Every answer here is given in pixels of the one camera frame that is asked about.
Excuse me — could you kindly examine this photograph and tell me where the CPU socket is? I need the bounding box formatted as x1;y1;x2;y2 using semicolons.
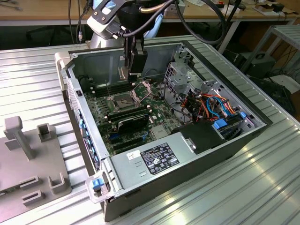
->
110;93;139;113

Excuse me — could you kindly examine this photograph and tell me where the black wire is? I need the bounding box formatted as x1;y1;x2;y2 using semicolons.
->
163;79;186;118

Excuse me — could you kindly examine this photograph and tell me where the black RAM slot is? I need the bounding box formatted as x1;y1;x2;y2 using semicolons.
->
91;83;134;98
90;79;132;91
105;104;147;118
107;108;152;123

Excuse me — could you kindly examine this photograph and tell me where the black box with handle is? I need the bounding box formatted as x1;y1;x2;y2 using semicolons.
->
245;52;277;79

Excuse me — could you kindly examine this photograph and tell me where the green motherboard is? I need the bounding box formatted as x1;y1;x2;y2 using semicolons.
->
83;79;173;157

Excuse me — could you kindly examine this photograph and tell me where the blue case latch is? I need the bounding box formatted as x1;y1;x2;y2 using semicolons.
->
92;178;104;191

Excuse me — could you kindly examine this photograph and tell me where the clear plastic case bracket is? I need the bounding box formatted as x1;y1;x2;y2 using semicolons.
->
85;172;112;204

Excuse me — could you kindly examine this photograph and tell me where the open black PC case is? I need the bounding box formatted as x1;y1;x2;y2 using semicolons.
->
54;39;274;223

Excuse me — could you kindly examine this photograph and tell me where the silver perforated drive cage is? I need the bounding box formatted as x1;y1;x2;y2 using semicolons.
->
164;43;204;120

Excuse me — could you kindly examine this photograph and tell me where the grey metal shelf frame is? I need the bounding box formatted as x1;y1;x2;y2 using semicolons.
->
241;24;300;78

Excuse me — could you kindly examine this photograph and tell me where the hard disk in blue carrier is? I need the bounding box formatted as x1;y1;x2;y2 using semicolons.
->
212;117;243;141

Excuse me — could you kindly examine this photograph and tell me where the wooden desk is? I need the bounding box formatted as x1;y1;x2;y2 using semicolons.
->
0;0;300;54

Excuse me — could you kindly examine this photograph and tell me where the hanging grey cable with plug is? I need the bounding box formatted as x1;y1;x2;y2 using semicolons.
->
76;0;91;44

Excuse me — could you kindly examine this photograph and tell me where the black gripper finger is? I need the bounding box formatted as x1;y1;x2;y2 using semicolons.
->
128;43;149;82
123;37;131;69

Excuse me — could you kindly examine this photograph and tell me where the black camera cable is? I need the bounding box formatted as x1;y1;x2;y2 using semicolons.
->
120;0;227;46

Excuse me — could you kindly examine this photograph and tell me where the black graphics card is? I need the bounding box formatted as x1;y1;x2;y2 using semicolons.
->
117;114;149;135

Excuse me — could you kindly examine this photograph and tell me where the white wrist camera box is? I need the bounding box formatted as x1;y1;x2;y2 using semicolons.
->
86;16;122;40

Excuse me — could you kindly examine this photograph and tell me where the grey parts rack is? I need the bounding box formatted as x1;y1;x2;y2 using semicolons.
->
0;116;72;208

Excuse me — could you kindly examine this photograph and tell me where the square CPU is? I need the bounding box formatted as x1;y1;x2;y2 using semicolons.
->
118;65;130;82

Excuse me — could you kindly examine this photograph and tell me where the silver disk bay frame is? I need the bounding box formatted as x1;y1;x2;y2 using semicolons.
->
200;79;261;132

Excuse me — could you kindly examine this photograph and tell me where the silver chipset heatsink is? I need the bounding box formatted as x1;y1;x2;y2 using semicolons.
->
151;125;170;139

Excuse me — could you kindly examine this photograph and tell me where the silver power supply box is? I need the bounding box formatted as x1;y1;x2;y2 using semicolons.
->
110;132;196;192

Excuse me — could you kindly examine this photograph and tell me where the hanging black cable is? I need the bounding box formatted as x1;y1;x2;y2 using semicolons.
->
67;0;72;45

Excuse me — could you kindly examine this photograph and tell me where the black plastic crate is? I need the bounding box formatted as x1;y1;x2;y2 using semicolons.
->
250;76;296;115

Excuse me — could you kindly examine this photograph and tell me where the black plastic shroud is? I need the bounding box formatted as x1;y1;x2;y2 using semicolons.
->
171;121;228;155

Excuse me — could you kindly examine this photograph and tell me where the blue wire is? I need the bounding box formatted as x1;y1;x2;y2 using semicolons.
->
207;96;230;118

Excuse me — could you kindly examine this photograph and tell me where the beige case handle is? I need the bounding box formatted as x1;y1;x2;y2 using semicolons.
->
54;52;72;94

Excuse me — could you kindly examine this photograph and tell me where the black camera bracket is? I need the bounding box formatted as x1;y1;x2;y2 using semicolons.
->
90;0;126;24

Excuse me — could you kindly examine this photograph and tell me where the black expansion slot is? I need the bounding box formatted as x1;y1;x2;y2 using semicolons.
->
112;140;145;154
110;135;144;147

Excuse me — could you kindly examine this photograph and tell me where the orange wire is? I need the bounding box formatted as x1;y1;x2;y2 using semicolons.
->
182;93;236;122

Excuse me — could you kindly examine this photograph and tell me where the brown cardboard box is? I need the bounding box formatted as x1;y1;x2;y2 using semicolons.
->
254;3;282;16

